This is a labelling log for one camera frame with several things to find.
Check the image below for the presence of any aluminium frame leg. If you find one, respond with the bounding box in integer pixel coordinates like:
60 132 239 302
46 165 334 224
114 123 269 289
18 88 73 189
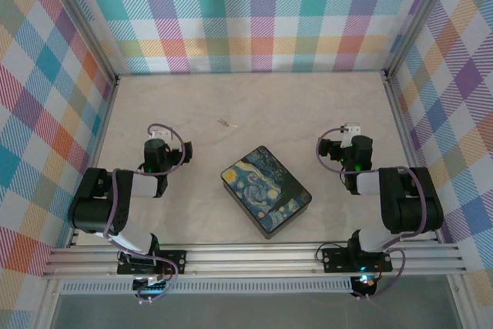
446 273 473 329
36 278 65 329

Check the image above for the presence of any long aluminium frame rail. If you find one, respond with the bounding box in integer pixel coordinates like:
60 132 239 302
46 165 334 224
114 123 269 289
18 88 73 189
41 243 470 280

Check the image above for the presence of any grey slotted cable duct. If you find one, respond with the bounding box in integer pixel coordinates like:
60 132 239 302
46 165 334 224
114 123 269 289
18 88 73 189
59 280 354 296

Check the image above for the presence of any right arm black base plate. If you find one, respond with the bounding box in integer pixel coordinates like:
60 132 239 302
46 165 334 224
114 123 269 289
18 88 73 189
320 245 394 274

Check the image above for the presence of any aluminium frame post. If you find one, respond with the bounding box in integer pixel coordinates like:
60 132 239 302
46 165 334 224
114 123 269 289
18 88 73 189
384 0 461 79
41 0 119 86

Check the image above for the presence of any starry night tin box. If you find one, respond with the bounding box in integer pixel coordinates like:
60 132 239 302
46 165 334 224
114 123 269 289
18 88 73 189
220 145 313 240

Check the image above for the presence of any aluminium side rail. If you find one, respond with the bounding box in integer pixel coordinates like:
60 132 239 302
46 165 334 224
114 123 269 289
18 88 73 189
65 76 120 249
381 70 448 245

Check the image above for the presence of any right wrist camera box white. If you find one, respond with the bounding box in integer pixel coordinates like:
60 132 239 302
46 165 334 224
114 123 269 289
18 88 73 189
340 122 362 149

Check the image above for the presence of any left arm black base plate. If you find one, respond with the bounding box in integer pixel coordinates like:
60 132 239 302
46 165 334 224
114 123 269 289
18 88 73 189
116 249 188 277

